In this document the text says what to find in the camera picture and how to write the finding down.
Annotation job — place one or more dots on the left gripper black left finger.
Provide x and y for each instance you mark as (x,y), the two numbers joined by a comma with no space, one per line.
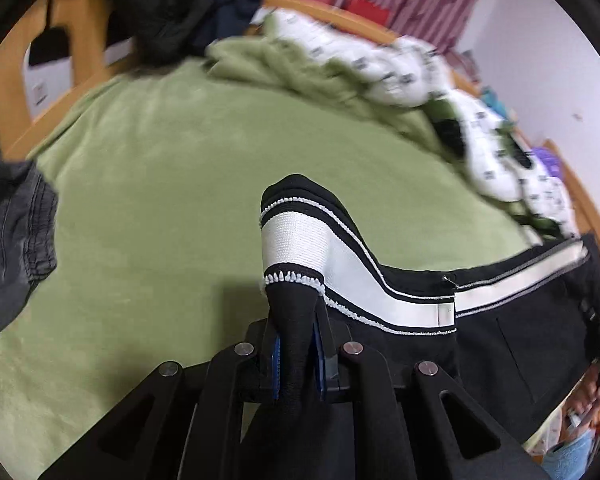
(177,423)

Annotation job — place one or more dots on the navy blue garment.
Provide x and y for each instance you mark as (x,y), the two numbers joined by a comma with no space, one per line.
(226,18)

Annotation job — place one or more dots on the grey denim garment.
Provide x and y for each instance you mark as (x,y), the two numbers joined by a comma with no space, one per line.
(28,206)

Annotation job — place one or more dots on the black pants with white waistband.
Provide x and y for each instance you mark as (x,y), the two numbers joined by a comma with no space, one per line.
(518,335)

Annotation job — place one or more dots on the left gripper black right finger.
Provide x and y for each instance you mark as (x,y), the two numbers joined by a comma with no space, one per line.
(412,422)

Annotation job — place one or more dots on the green fleece bed blanket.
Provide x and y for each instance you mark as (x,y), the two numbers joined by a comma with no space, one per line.
(159,177)

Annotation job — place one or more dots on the black jacket on footboard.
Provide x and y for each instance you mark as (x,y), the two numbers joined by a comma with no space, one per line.
(166,31)

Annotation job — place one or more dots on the red pillow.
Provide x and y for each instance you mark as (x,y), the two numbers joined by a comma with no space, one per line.
(364,8)

